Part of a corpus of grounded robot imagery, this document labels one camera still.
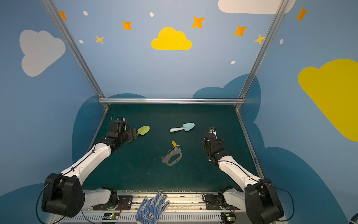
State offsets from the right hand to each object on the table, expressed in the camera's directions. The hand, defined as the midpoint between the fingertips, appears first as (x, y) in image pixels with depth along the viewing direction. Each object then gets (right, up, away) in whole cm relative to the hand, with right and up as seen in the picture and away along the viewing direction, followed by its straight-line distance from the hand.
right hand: (215, 138), depth 88 cm
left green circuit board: (-59, -39, -16) cm, 72 cm away
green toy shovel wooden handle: (-51, +4, +17) cm, 54 cm away
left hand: (-54, +4, 0) cm, 54 cm away
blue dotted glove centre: (-38, -35, -16) cm, 54 cm away
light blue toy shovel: (-17, +6, +20) cm, 27 cm away
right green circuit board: (+2, -40, -16) cm, 43 cm away
